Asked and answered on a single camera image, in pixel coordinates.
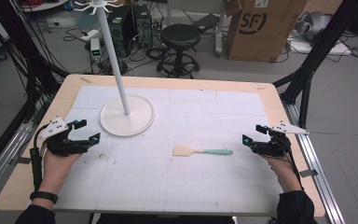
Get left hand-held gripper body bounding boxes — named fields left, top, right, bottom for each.
left=37, top=116, right=90, bottom=157

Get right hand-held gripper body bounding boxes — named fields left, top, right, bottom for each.
left=250, top=120, right=310, bottom=158

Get white hook rack stand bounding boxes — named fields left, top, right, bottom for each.
left=73, top=0, right=156, bottom=138

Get wooden spatula with green handle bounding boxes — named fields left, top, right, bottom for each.
left=172, top=145, right=234, bottom=158

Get person's left hand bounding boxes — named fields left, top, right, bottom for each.
left=38, top=150, right=84, bottom=194

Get person's right hand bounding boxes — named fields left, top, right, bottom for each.
left=261, top=153, right=304, bottom=194

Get metal table clamp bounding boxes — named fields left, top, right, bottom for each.
left=9, top=156, right=33, bottom=166
left=299, top=168, right=319, bottom=178

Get black wristband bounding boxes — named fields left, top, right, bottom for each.
left=29, top=190, right=60, bottom=205

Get small device with green display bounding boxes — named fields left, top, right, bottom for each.
left=89, top=37, right=103, bottom=63

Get large cardboard box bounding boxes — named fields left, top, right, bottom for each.
left=225, top=0, right=310, bottom=63

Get white grid mat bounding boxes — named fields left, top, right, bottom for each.
left=53, top=85, right=284, bottom=217

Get white power strip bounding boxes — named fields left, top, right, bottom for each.
left=79, top=28, right=101, bottom=43

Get white flat board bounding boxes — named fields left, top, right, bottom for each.
left=286, top=38, right=352, bottom=57

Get black computer tower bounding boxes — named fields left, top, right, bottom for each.
left=106, top=6, right=135, bottom=59
left=132, top=3, right=154, bottom=49

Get white stand leg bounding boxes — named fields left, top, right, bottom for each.
left=213, top=0, right=228, bottom=58

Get grey rounded machine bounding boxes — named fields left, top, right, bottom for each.
left=293, top=10, right=333, bottom=42

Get black flat laptop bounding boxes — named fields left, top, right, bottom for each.
left=190, top=12, right=221, bottom=35

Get white round table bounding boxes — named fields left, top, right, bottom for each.
left=21, top=0, right=70, bottom=13

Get black round stool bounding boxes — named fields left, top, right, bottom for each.
left=156, top=23, right=201, bottom=79

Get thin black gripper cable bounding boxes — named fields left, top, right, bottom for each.
left=283, top=141, right=304, bottom=186

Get thick black gripper cable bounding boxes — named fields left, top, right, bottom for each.
left=29, top=123, right=51, bottom=192

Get aluminium rail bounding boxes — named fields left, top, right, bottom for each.
left=280, top=100, right=347, bottom=224
left=0, top=101, right=46, bottom=204

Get black metal frame stand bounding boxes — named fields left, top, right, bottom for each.
left=272, top=0, right=358, bottom=129
left=0, top=0, right=70, bottom=124

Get black floor cables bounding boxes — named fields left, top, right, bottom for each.
left=101, top=43, right=171, bottom=77
left=337, top=30, right=358, bottom=59

